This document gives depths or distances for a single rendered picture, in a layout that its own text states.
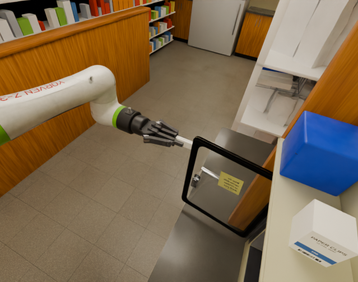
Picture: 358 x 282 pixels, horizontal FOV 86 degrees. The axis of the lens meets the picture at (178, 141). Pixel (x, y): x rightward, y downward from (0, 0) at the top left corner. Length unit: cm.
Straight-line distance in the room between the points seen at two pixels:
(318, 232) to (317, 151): 13
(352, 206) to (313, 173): 7
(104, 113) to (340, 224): 70
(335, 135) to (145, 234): 169
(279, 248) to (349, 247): 8
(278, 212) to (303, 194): 7
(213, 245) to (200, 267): 10
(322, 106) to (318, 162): 17
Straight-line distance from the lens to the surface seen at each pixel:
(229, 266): 92
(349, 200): 44
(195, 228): 93
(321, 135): 39
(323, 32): 139
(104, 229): 197
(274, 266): 33
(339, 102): 52
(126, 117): 73
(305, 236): 32
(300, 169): 40
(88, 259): 192
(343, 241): 32
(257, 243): 85
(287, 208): 38
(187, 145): 68
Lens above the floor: 180
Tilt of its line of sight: 45 degrees down
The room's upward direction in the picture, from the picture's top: 7 degrees clockwise
